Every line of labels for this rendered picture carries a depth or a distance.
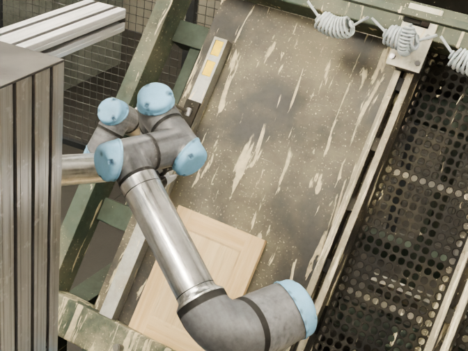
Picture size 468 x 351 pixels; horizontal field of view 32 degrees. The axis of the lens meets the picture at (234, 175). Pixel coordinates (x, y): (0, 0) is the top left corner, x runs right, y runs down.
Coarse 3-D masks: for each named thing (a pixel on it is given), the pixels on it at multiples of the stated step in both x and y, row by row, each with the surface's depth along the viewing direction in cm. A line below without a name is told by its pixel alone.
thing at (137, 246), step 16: (224, 48) 255; (208, 80) 255; (192, 96) 256; (208, 96) 257; (192, 128) 254; (144, 240) 251; (128, 256) 252; (128, 272) 251; (112, 288) 252; (128, 288) 253; (112, 304) 251
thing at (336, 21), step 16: (352, 0) 219; (368, 0) 217; (320, 16) 227; (336, 16) 227; (416, 16) 211; (432, 16) 210; (336, 32) 230; (352, 32) 226; (384, 32) 220; (416, 48) 218; (448, 48) 213; (448, 64) 212; (464, 64) 210
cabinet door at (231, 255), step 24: (192, 216) 249; (216, 240) 245; (240, 240) 242; (264, 240) 239; (216, 264) 244; (240, 264) 240; (144, 288) 250; (168, 288) 248; (240, 288) 239; (144, 312) 249; (168, 312) 246; (168, 336) 244
